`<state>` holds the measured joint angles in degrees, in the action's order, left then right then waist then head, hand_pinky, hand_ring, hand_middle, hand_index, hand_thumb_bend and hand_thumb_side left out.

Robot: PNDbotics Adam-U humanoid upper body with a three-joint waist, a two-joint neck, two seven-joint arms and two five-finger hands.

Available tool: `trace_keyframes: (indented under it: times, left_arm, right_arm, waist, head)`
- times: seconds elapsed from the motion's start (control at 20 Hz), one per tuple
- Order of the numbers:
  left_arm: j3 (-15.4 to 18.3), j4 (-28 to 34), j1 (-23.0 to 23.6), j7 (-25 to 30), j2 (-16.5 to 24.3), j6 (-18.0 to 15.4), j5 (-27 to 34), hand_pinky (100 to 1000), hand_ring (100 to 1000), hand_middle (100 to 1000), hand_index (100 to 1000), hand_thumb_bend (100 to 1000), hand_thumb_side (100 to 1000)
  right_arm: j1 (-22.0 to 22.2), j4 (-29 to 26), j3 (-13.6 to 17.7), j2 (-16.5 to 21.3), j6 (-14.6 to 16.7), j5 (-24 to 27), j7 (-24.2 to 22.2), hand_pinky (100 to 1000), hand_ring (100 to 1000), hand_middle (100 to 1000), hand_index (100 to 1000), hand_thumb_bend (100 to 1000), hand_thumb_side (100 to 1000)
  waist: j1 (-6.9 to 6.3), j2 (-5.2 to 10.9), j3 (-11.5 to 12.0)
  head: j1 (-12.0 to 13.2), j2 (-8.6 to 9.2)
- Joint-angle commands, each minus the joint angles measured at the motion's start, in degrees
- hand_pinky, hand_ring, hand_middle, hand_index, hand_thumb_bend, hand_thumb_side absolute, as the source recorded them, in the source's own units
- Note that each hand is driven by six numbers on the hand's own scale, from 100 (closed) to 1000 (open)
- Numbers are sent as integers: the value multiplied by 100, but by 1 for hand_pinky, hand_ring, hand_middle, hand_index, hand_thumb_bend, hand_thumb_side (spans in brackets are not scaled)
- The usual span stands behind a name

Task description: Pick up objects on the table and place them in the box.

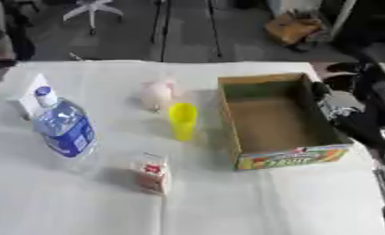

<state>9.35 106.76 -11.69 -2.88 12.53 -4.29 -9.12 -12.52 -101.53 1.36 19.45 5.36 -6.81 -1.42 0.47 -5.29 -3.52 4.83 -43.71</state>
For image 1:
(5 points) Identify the yellow plastic cup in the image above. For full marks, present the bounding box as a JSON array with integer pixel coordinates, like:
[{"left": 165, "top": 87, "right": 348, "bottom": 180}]
[{"left": 166, "top": 102, "right": 200, "bottom": 142}]

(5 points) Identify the white paper box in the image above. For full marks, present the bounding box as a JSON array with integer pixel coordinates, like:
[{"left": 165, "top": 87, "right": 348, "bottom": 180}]
[{"left": 6, "top": 73, "right": 59, "bottom": 121}]

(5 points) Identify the black tripod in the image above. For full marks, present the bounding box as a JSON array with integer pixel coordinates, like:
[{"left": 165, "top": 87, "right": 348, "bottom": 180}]
[{"left": 148, "top": 0, "right": 224, "bottom": 63}]

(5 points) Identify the white office chair base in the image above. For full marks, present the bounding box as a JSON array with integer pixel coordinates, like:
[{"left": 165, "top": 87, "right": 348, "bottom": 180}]
[{"left": 62, "top": 0, "right": 125, "bottom": 35}]

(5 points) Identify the open tan cardboard box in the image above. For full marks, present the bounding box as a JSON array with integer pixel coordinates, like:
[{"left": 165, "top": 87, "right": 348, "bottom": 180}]
[{"left": 216, "top": 72, "right": 357, "bottom": 171}]

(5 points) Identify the water bottle with blue label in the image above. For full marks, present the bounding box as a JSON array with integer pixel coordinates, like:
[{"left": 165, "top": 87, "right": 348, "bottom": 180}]
[{"left": 29, "top": 85, "right": 99, "bottom": 159}]

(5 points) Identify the brown cardboard box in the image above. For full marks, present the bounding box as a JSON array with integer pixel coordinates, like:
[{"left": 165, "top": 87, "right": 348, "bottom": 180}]
[{"left": 263, "top": 9, "right": 327, "bottom": 47}]

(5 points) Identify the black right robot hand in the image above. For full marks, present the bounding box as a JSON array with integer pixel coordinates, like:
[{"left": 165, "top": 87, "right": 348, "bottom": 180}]
[{"left": 309, "top": 52, "right": 385, "bottom": 151}]

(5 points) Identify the pink soft toy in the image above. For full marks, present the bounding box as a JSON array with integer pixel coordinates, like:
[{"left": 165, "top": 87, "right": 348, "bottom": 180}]
[{"left": 139, "top": 78, "right": 181, "bottom": 114}]

